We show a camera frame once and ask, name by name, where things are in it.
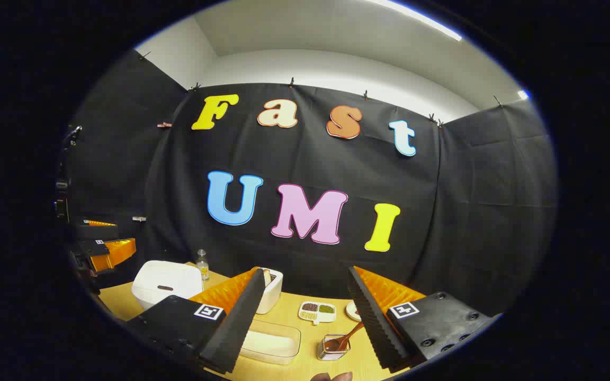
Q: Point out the white round plate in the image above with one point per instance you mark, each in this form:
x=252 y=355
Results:
x=351 y=311

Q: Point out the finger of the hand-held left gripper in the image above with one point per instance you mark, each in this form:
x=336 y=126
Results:
x=98 y=232
x=117 y=253

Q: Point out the white rice cooker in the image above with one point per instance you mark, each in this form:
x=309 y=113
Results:
x=167 y=278

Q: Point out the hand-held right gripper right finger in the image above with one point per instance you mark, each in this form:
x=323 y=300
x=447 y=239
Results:
x=374 y=323

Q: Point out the brown wooden spoon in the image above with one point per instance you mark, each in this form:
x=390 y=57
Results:
x=337 y=344

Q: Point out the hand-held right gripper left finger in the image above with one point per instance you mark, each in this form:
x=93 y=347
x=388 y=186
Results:
x=241 y=323

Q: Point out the small glass bottle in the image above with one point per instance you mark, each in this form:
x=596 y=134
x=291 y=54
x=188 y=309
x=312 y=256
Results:
x=203 y=267

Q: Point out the white divided bean dish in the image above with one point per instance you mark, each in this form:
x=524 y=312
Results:
x=316 y=318

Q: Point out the white toaster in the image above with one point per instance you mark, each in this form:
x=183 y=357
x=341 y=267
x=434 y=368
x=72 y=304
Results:
x=272 y=296

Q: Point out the bread slice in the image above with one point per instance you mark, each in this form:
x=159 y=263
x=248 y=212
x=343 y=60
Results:
x=267 y=276

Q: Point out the clear rice container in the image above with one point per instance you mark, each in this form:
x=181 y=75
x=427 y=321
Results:
x=273 y=344

